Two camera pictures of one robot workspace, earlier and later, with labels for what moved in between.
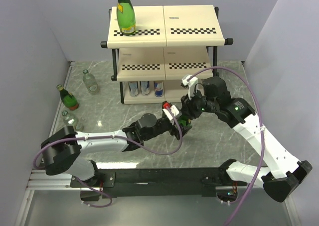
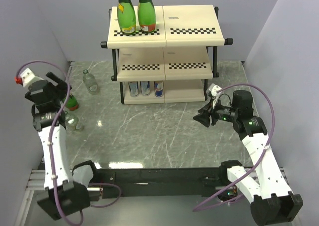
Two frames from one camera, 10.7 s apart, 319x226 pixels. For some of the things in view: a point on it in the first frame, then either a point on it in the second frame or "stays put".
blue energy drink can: x=158 y=87 stays put
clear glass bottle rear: x=90 y=82 stays put
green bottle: x=185 y=121 -> x=145 y=11
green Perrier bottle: x=125 y=13 stays put
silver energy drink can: x=145 y=87 stays put
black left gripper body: x=163 y=127 -> x=60 y=93
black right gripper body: x=198 y=104 -> x=223 y=114
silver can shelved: x=134 y=89 stays put
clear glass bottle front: x=71 y=121 stays put
